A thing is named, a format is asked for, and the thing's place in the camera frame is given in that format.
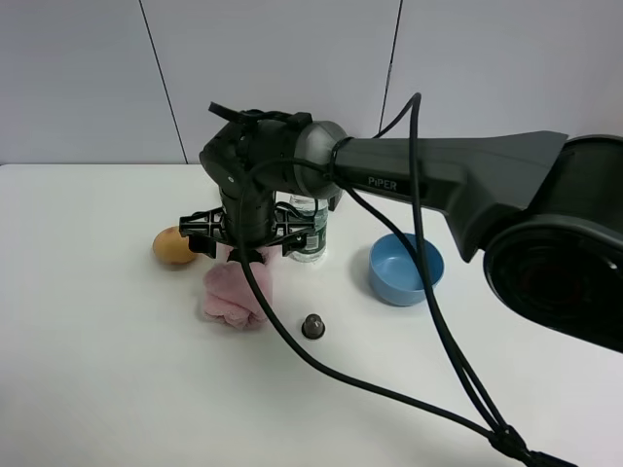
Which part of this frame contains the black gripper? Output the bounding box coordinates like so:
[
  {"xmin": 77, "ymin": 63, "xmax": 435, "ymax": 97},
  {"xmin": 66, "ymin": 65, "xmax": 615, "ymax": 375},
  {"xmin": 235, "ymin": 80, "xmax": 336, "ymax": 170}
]
[{"xmin": 178, "ymin": 187, "xmax": 314, "ymax": 258}]

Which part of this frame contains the pink towel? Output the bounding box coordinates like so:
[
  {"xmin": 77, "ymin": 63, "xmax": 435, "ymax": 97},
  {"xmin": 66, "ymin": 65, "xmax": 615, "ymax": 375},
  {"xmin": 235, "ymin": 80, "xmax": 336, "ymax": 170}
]
[{"xmin": 202, "ymin": 247, "xmax": 268, "ymax": 331}]

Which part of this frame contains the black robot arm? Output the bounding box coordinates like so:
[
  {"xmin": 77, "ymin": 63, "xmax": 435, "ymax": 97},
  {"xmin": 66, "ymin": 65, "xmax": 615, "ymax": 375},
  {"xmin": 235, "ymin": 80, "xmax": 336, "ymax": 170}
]
[{"xmin": 179, "ymin": 112, "xmax": 622, "ymax": 351}]

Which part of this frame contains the clear water bottle green label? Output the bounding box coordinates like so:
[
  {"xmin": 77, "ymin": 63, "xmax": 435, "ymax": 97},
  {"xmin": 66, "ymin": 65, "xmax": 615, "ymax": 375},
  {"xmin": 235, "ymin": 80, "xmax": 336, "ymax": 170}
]
[{"xmin": 289, "ymin": 195, "xmax": 329, "ymax": 263}]

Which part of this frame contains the yellow potato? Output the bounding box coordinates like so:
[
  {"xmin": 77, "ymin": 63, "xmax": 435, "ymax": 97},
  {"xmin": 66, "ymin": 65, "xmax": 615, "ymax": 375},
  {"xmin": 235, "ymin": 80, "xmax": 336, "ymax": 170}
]
[{"xmin": 152, "ymin": 227, "xmax": 198, "ymax": 266}]

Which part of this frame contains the small dark coffee capsule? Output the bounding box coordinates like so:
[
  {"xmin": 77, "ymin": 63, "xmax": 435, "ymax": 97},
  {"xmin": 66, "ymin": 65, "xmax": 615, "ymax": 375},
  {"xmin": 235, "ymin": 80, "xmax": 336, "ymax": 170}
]
[{"xmin": 301, "ymin": 313, "xmax": 326, "ymax": 341}]

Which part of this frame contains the blue plastic bowl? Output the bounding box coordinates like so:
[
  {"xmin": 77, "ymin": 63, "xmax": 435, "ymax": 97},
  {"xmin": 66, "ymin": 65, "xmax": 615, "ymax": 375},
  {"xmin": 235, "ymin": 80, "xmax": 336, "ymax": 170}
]
[{"xmin": 368, "ymin": 233, "xmax": 426, "ymax": 306}]

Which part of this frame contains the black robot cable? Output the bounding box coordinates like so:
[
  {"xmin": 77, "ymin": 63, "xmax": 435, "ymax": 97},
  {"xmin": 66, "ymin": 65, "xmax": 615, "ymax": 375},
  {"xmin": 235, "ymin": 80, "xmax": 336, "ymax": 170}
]
[{"xmin": 237, "ymin": 92, "xmax": 583, "ymax": 467}]

